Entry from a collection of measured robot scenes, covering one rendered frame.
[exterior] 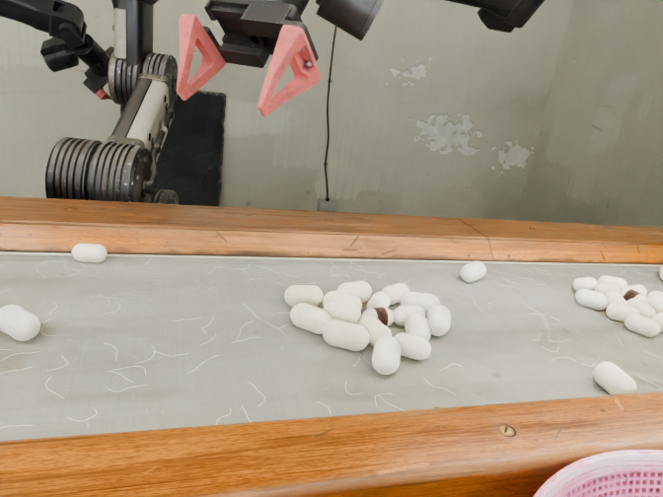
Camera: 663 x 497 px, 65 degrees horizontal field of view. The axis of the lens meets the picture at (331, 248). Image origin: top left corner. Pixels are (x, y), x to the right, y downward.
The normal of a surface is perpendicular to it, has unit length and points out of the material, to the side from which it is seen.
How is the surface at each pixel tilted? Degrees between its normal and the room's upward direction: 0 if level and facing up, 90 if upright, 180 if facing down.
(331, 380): 0
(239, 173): 90
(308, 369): 0
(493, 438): 0
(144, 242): 45
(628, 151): 90
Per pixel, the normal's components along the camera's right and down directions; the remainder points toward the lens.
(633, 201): -0.97, -0.04
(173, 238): 0.28, -0.40
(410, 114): 0.22, 0.36
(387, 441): 0.13, -0.93
